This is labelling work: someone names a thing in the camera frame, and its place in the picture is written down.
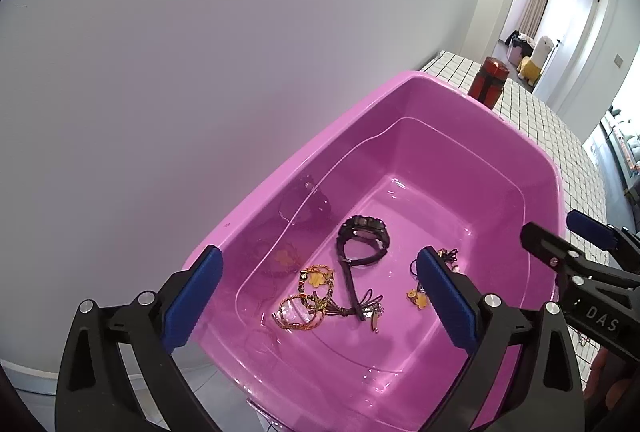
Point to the person's right hand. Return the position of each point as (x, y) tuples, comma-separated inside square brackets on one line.
[(600, 377)]

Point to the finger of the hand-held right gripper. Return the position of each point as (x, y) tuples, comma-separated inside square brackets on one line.
[(590, 228), (542, 244)]

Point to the wall switch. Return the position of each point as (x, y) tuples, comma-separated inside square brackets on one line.
[(619, 60)]

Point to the red bottle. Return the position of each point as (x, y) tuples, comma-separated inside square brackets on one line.
[(487, 84)]

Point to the dark long cabinet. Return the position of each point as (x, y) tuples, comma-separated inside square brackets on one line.
[(615, 146)]

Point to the beige curtain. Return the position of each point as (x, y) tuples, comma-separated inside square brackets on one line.
[(535, 1)]

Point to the pink plastic basin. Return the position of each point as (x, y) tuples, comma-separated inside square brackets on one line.
[(450, 192)]

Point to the yellow white plush toy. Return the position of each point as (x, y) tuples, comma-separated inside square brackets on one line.
[(535, 59)]

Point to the black wrist watch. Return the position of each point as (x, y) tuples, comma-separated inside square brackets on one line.
[(362, 226)]

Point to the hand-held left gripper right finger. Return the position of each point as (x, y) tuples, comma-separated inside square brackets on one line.
[(447, 302)]

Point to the dark clothes pile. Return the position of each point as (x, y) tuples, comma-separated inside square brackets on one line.
[(514, 42)]

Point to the white grid tablecloth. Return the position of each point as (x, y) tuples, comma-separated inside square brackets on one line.
[(545, 126)]

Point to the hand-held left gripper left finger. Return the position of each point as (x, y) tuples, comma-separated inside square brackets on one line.
[(192, 297)]

